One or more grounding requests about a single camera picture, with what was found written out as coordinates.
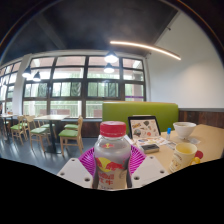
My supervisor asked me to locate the yellow mug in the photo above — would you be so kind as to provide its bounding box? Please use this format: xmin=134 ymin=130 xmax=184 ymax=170
xmin=168 ymin=142 xmax=202 ymax=174

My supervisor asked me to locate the group of pendant lamps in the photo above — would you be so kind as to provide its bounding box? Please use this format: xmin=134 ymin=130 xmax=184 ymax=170
xmin=21 ymin=49 xmax=120 ymax=83

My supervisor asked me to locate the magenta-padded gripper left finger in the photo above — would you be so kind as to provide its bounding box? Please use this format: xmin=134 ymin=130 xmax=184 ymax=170
xmin=57 ymin=145 xmax=98 ymax=190

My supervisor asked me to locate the clear red-capped drink bottle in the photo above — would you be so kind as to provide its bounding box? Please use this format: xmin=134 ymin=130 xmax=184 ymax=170
xmin=91 ymin=120 xmax=133 ymax=191

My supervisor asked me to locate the wooden dining table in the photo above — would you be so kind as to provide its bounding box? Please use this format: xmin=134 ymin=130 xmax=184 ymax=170
xmin=33 ymin=114 xmax=71 ymax=154

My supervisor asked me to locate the sticker-covered black tablet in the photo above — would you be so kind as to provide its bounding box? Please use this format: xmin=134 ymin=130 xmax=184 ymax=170
xmin=127 ymin=115 xmax=162 ymax=140

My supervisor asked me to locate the green upholstered bench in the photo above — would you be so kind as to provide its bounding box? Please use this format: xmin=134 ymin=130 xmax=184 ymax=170
xmin=101 ymin=101 xmax=180 ymax=136

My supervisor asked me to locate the long curved linear light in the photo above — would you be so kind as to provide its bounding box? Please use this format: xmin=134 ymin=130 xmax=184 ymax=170
xmin=109 ymin=40 xmax=182 ymax=61

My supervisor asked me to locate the black-framed window wall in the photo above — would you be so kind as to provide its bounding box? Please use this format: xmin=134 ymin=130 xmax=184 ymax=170
xmin=0 ymin=54 xmax=148 ymax=119

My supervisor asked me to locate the group of green-seated wooden chairs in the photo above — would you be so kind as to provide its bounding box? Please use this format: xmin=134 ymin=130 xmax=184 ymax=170
xmin=9 ymin=114 xmax=85 ymax=156

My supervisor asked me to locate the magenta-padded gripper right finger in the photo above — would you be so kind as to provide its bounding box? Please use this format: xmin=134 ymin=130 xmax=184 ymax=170
xmin=129 ymin=145 xmax=171 ymax=190

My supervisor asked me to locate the dark phone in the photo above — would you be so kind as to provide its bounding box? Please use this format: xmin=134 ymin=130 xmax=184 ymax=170
xmin=141 ymin=143 xmax=161 ymax=155

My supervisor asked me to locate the white bowl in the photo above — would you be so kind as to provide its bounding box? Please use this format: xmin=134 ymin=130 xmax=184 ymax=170
xmin=172 ymin=121 xmax=198 ymax=140

